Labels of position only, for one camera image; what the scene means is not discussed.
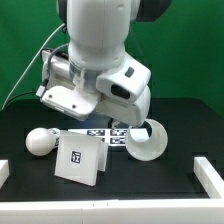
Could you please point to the white tag sheet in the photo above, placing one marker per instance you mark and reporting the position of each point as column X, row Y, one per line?
column 114, row 137

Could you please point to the white lamp shade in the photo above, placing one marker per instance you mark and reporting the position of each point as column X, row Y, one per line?
column 146, row 143

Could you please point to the white lamp base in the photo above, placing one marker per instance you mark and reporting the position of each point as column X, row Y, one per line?
column 80, row 157

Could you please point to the white lamp bulb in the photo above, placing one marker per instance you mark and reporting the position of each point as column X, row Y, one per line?
column 41, row 141

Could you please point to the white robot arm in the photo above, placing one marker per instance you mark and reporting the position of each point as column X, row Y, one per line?
column 98, row 28

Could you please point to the white front border rail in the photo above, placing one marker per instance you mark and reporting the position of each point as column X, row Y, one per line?
column 163, row 211

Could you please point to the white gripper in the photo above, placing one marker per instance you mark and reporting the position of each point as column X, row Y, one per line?
column 120, row 91

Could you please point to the white right border rail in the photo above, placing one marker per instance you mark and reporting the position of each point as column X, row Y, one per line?
column 209, row 178

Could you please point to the white left border block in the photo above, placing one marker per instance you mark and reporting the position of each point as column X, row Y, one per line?
column 4, row 171

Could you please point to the white border rail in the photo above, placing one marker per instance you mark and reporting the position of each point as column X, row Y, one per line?
column 163, row 211
column 209, row 178

